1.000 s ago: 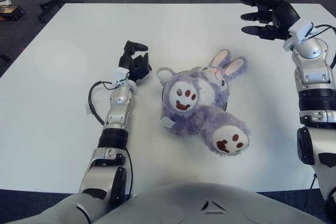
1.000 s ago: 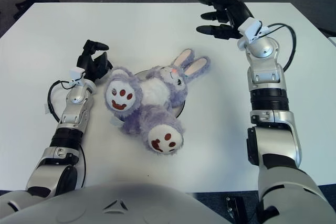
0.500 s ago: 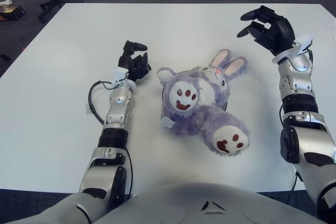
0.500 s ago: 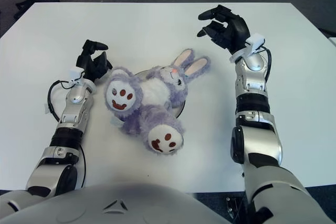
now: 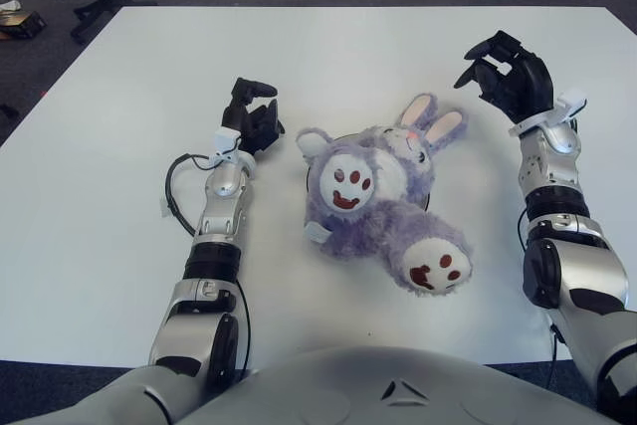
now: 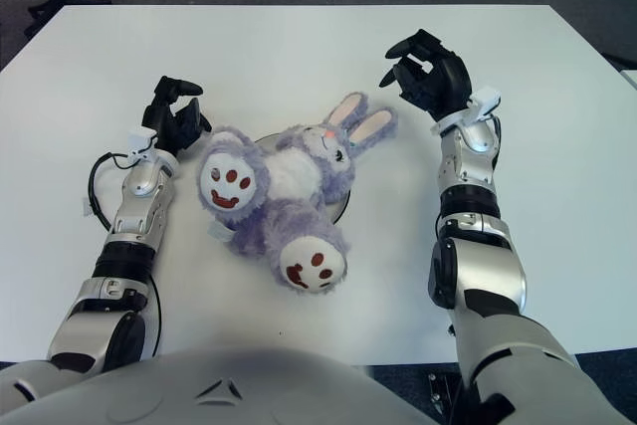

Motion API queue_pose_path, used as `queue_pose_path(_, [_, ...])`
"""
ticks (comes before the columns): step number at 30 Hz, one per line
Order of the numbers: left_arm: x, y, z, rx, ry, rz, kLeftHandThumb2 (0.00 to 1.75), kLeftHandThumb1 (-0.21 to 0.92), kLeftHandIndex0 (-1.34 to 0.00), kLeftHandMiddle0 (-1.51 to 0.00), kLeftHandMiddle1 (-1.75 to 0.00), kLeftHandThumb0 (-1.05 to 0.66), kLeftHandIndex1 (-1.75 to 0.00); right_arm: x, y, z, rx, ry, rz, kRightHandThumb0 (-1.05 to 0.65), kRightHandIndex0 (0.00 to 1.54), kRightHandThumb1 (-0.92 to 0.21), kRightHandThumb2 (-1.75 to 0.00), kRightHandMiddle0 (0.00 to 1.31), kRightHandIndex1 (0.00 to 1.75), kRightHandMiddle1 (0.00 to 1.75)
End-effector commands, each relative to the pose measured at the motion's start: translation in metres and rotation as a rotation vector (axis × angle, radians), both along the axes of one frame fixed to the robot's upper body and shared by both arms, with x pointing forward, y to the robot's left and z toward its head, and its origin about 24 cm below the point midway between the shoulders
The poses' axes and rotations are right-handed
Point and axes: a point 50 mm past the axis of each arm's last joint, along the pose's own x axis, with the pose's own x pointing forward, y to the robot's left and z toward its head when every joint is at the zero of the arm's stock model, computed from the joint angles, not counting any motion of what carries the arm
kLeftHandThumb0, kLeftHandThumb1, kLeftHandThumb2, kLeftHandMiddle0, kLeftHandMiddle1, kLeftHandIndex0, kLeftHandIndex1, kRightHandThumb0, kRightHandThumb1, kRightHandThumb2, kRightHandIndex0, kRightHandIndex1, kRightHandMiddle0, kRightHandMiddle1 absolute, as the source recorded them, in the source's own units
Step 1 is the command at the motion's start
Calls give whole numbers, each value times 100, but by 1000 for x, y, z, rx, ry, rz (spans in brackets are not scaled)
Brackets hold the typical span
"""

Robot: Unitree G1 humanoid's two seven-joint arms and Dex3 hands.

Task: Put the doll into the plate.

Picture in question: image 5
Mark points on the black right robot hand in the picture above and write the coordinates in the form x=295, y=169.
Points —
x=532, y=86

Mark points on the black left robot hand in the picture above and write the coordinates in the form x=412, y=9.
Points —
x=246, y=121

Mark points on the purple plush bunny doll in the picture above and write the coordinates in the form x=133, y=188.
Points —
x=368, y=226

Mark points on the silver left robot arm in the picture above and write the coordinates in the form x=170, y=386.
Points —
x=221, y=216

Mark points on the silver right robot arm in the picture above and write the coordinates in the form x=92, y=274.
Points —
x=557, y=206

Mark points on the white plate with black rim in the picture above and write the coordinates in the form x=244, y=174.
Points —
x=426, y=200

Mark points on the white left wrist connector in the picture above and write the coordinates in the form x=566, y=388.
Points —
x=227, y=140

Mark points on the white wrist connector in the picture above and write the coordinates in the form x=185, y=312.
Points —
x=572, y=102
x=227, y=140

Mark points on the white right wrist connector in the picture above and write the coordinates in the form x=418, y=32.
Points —
x=572, y=102

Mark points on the brown and black box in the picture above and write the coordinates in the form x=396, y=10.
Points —
x=22, y=24

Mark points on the white crumpled paper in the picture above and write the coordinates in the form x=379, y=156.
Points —
x=10, y=5

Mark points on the grey robot torso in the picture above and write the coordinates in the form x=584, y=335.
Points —
x=348, y=385

